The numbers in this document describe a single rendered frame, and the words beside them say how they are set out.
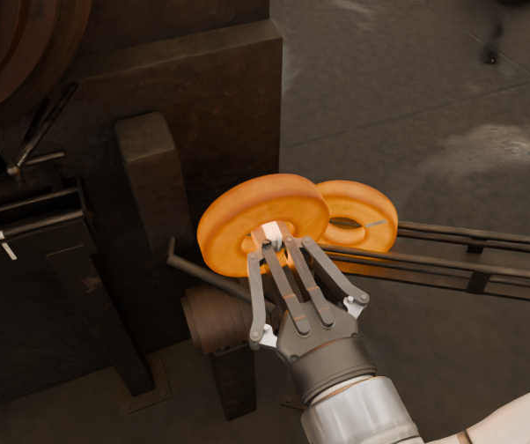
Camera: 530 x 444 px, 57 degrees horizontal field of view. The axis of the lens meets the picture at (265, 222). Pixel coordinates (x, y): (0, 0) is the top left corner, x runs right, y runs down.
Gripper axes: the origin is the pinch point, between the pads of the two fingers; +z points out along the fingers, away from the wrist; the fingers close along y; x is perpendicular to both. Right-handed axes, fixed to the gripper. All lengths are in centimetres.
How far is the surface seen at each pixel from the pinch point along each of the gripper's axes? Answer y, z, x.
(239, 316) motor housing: -2.2, 4.7, -33.4
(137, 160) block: -11.6, 20.1, -6.2
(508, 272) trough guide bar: 32.4, -10.5, -13.3
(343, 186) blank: 14.2, 6.5, -6.7
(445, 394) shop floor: 48, -12, -84
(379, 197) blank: 18.4, 3.6, -7.6
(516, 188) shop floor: 112, 41, -87
